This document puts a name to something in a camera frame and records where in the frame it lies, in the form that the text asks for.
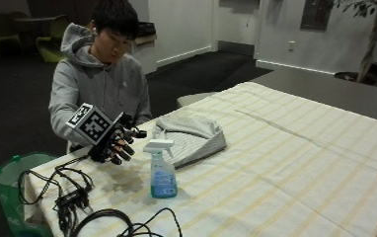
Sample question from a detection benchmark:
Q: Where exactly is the white cube with black markers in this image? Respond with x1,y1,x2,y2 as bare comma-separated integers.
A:
63,102,125,146

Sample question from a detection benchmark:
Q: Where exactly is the clear spray bottle blue liquid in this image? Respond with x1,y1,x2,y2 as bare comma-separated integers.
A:
141,138,179,199

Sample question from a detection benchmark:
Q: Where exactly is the folded grey cloth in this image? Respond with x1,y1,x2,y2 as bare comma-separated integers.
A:
151,113,229,169

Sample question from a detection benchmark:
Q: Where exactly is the pale stool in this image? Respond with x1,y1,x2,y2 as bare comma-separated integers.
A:
175,91,219,109

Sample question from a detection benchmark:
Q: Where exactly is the the person in grey hoodie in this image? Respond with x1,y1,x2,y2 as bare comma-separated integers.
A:
47,0,153,154

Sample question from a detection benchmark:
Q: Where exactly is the black adapter hub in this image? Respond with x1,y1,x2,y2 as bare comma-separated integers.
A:
53,189,89,209

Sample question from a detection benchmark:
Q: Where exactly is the white cabinet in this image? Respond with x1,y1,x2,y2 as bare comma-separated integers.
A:
131,34,158,76

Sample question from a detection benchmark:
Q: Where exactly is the green bag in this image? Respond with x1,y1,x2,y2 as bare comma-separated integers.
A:
0,151,59,237

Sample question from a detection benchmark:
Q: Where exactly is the cream striped tablecloth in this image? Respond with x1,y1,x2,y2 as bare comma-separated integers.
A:
22,81,377,237

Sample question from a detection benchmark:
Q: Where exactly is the black bag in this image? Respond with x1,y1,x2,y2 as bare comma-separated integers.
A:
137,21,157,39

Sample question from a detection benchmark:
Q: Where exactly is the green chair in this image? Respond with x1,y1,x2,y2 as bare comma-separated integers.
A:
0,12,27,55
34,14,71,63

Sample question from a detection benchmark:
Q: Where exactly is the dark round table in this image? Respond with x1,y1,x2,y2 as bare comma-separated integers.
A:
13,15,58,50

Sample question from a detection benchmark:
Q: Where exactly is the indoor tree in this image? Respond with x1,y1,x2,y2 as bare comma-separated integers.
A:
330,0,377,89

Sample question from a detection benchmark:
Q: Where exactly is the black glove cable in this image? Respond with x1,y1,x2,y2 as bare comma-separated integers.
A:
53,153,95,194

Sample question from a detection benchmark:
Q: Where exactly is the thick black coiled cable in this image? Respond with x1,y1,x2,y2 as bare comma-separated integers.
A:
67,207,135,237

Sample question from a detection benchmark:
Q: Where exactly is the thin black looped cable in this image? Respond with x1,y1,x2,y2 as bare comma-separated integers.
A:
17,168,63,206

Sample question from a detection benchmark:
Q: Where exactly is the dark wall frame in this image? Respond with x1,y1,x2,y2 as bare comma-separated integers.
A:
299,0,334,32

